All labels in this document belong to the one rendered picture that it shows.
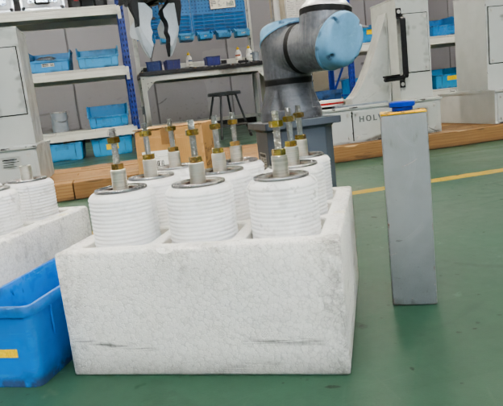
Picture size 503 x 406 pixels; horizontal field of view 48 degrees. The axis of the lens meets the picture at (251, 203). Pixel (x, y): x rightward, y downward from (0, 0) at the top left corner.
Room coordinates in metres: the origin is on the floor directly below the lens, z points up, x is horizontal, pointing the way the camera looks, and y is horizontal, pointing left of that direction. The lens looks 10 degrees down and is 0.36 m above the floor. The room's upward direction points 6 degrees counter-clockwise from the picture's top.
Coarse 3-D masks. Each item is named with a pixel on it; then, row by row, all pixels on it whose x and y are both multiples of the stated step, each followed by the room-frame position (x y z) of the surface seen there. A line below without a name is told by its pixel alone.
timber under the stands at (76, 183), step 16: (448, 128) 3.20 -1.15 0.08; (464, 128) 3.09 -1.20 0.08; (480, 128) 3.02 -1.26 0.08; (496, 128) 3.04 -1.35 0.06; (256, 144) 3.57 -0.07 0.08; (352, 144) 2.89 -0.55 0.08; (368, 144) 2.88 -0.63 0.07; (432, 144) 2.96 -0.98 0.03; (448, 144) 2.98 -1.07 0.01; (464, 144) 3.00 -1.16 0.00; (128, 160) 3.46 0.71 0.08; (336, 160) 2.84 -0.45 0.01; (64, 176) 2.89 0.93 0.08; (80, 176) 2.79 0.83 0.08; (96, 176) 2.70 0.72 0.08; (128, 176) 2.62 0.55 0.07; (64, 192) 2.56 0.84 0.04; (80, 192) 2.57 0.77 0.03
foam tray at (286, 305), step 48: (336, 192) 1.00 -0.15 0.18; (240, 240) 0.72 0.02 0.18; (288, 240) 0.69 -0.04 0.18; (336, 240) 0.67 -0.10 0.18; (96, 288) 0.75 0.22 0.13; (144, 288) 0.73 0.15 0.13; (192, 288) 0.72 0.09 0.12; (240, 288) 0.70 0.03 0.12; (288, 288) 0.69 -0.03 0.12; (336, 288) 0.67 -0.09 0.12; (96, 336) 0.75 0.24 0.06; (144, 336) 0.73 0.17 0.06; (192, 336) 0.72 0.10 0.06; (240, 336) 0.70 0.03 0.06; (288, 336) 0.69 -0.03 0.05; (336, 336) 0.67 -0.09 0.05
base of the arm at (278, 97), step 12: (264, 84) 1.41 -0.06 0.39; (276, 84) 1.36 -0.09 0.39; (288, 84) 1.36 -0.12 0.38; (300, 84) 1.36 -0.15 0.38; (312, 84) 1.40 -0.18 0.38; (264, 96) 1.40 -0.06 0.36; (276, 96) 1.37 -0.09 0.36; (288, 96) 1.35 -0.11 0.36; (300, 96) 1.35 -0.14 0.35; (312, 96) 1.38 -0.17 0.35; (264, 108) 1.38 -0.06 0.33; (276, 108) 1.37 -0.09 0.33; (312, 108) 1.35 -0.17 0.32; (264, 120) 1.38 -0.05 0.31
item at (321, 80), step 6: (270, 0) 7.63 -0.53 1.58; (282, 0) 7.18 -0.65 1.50; (270, 6) 7.66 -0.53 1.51; (282, 6) 7.19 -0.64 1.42; (270, 12) 7.68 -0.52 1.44; (282, 12) 7.19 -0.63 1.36; (282, 18) 7.20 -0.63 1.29; (318, 72) 7.26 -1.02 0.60; (324, 72) 7.28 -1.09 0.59; (318, 78) 7.26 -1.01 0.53; (324, 78) 7.28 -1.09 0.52; (318, 84) 7.26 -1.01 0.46; (324, 84) 7.27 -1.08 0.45; (318, 90) 7.26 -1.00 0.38; (324, 90) 7.27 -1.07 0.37
